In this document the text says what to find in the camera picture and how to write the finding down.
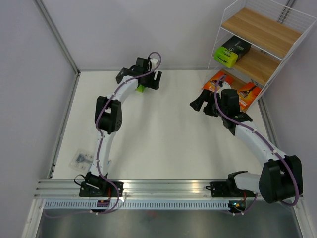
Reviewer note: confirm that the aluminium mounting rail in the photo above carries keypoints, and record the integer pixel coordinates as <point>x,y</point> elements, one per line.
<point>134,189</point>

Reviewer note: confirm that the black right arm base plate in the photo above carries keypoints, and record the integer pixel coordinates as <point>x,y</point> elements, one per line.
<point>223,189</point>

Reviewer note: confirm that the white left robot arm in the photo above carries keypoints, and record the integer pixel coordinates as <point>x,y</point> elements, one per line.
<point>108,120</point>

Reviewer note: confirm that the clear blue razor blister pack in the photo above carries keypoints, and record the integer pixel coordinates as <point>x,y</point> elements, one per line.
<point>82,160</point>

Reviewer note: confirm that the black green razor box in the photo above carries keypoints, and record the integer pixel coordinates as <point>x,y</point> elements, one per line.
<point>130,77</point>
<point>231,51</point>

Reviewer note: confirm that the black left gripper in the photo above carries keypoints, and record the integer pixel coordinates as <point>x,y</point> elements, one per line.
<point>153,84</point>

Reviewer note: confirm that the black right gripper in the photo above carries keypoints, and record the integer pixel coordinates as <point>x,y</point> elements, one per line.
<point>206,96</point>

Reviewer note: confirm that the aluminium corner frame post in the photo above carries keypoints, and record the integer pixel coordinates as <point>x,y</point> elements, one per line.
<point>56,34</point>

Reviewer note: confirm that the orange razor box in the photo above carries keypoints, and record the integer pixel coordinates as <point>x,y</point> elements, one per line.
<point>247,94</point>
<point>226,83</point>

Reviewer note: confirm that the white slotted cable duct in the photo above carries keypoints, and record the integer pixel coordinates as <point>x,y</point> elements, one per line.
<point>143,204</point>

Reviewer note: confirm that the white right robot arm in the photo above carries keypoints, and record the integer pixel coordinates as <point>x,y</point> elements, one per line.
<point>281,176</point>

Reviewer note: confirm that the white wire wooden shelf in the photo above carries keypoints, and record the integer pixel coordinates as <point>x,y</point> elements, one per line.
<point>274,31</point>

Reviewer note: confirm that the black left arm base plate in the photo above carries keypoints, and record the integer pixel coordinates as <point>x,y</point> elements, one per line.
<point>106,190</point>

